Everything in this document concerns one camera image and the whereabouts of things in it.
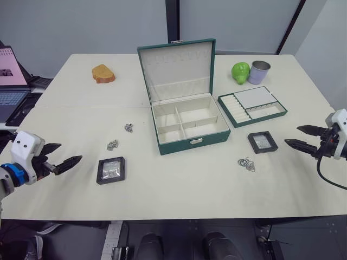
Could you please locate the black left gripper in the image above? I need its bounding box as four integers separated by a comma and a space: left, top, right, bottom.
31, 142, 83, 181

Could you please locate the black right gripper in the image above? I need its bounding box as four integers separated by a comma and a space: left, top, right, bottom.
284, 123, 340, 160

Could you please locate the black square display case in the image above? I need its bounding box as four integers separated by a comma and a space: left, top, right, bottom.
247, 131, 279, 154
96, 156, 128, 186

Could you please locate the green jewelry tray insert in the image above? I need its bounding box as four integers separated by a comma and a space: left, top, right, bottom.
217, 86, 288, 129

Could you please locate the green jewelry box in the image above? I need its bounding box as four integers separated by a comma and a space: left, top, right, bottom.
137, 38, 232, 157

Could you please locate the black device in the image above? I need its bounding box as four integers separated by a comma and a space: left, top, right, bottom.
27, 74, 53, 90

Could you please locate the lavender metal cup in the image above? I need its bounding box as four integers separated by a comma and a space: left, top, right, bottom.
248, 60, 272, 85

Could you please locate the grey laptop with pink screen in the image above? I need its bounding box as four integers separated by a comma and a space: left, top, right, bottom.
0, 45, 32, 124

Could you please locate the brown bread slice toy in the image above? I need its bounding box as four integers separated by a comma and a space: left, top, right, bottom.
91, 63, 117, 85

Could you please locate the green pear toy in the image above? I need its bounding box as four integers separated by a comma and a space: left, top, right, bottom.
231, 62, 251, 86

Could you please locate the dark shoe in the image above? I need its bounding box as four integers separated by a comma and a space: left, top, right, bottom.
25, 235, 44, 260

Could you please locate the white power strip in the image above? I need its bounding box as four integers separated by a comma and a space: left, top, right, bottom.
102, 220, 123, 257

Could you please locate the dark rounded shape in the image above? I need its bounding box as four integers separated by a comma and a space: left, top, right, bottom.
202, 231, 242, 260
134, 232, 166, 260

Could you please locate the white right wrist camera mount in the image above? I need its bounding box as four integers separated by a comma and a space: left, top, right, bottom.
325, 108, 347, 161

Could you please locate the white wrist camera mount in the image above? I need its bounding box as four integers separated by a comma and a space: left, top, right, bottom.
10, 131, 46, 185
325, 108, 347, 161

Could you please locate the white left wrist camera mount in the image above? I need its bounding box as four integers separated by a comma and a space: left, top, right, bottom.
10, 131, 46, 185

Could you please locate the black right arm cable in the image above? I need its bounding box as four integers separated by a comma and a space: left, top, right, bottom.
317, 153, 347, 190

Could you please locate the silver ring chain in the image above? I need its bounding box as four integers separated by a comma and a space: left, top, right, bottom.
237, 157, 257, 173

